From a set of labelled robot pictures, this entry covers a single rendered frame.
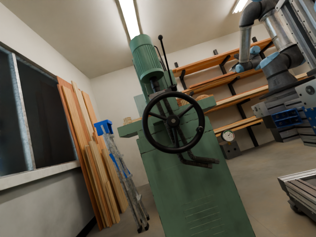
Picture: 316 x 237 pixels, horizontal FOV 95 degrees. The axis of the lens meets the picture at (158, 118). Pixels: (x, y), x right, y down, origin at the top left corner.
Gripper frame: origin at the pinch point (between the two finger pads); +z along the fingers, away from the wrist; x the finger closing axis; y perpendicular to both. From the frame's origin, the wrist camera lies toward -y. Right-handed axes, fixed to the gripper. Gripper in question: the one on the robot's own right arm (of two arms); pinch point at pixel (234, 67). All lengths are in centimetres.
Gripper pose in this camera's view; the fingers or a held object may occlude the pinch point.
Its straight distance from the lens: 185.2
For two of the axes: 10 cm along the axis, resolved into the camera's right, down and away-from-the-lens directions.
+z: 0.4, 1.6, 9.9
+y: 4.4, 8.8, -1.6
